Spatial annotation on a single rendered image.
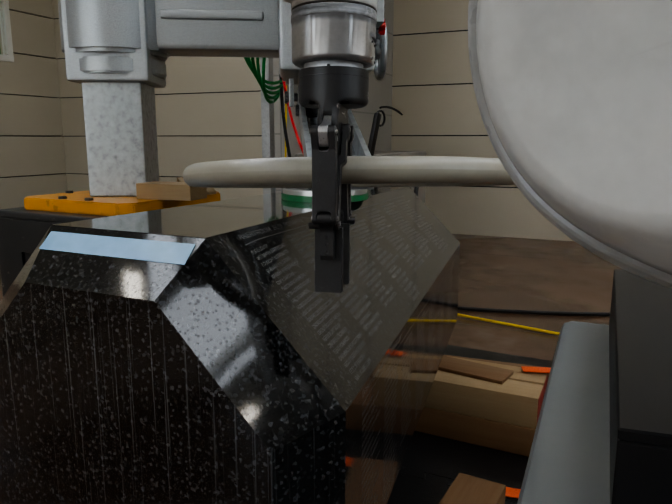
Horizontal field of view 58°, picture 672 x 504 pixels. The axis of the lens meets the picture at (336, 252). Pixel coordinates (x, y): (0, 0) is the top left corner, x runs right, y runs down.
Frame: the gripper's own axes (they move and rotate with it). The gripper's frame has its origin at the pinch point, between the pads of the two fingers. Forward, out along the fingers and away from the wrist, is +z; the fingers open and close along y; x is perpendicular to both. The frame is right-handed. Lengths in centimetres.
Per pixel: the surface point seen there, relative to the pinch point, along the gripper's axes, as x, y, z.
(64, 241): 51, 28, 2
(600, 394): -22.6, -23.0, 5.7
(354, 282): 4, 50, 12
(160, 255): 30.6, 21.7, 3.3
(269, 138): 96, 325, -32
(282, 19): 24, 72, -43
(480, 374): -27, 130, 55
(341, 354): 3.2, 27.7, 19.3
